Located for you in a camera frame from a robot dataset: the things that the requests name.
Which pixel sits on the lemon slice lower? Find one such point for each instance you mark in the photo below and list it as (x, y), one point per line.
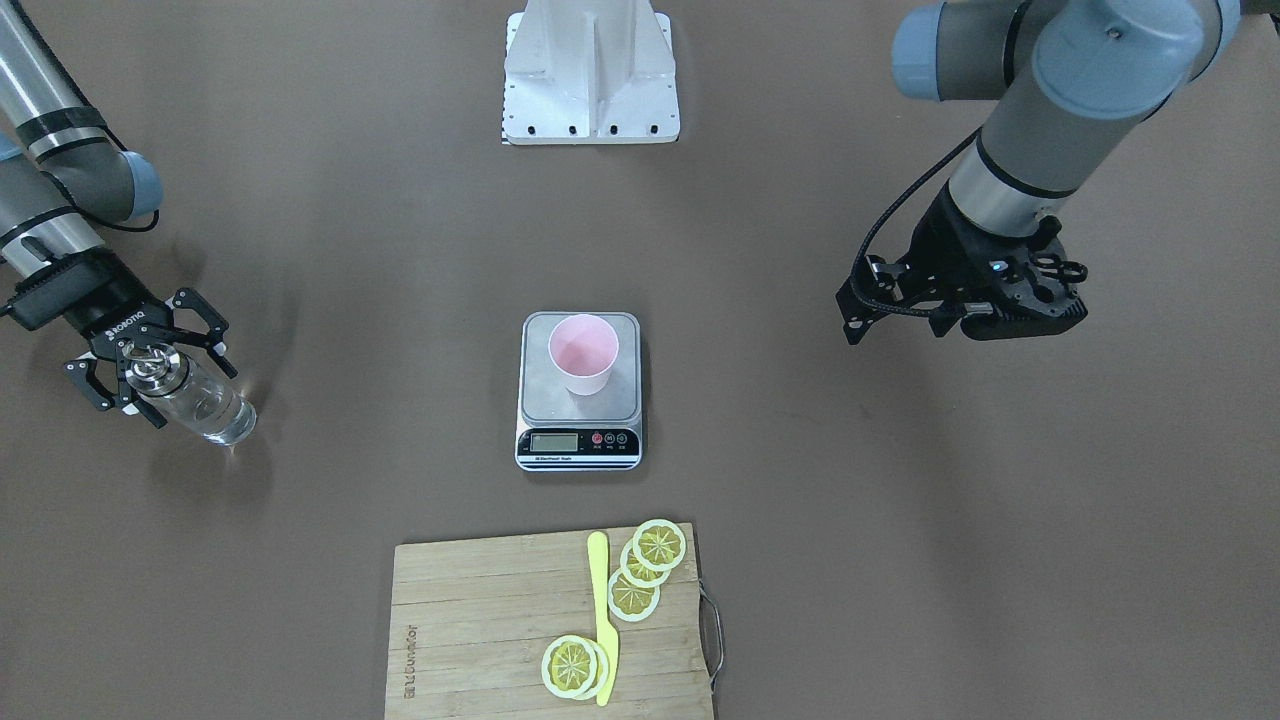
(629, 602)

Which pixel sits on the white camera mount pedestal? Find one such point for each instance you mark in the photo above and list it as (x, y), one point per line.
(589, 73)

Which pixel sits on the yellow plastic knife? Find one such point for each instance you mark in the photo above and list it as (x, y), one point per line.
(599, 557)

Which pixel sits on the silver digital kitchen scale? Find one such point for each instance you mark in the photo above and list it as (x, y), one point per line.
(558, 431)

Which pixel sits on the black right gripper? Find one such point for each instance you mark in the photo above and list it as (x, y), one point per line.
(108, 308)

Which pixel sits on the pink plastic cup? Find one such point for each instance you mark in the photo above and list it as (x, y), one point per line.
(583, 349)

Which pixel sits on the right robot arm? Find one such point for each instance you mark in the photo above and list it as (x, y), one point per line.
(65, 177)

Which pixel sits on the bamboo cutting board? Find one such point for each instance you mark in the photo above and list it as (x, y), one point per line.
(471, 619)

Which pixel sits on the clear glass sauce bottle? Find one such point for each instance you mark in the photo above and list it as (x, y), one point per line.
(182, 390)

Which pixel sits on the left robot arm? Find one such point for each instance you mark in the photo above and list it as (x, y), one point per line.
(1070, 80)

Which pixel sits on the lemon slice middle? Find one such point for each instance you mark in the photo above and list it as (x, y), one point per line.
(636, 573)

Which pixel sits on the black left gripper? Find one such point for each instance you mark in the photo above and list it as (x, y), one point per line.
(948, 245)

